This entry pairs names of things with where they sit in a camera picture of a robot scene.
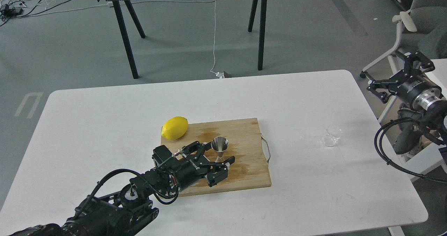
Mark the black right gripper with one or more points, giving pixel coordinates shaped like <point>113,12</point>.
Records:
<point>416,91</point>

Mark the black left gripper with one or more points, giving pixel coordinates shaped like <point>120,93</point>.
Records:
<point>195,166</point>

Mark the steel jigger measuring cup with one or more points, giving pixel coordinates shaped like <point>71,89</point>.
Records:
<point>219,145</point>

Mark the small clear glass cup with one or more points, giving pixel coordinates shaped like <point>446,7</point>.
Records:
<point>332,136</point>

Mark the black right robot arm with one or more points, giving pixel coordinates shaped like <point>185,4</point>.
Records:
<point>422,113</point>

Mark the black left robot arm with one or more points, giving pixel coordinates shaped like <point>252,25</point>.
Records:
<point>127,212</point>

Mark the bamboo cutting board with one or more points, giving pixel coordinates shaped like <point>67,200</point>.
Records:
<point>250,170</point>

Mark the yellow lemon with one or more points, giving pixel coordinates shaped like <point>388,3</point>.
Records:
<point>174,128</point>

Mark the white office chair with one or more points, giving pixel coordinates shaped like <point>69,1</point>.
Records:
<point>422,27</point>

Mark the white side table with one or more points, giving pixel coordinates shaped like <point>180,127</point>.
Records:
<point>430,158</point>

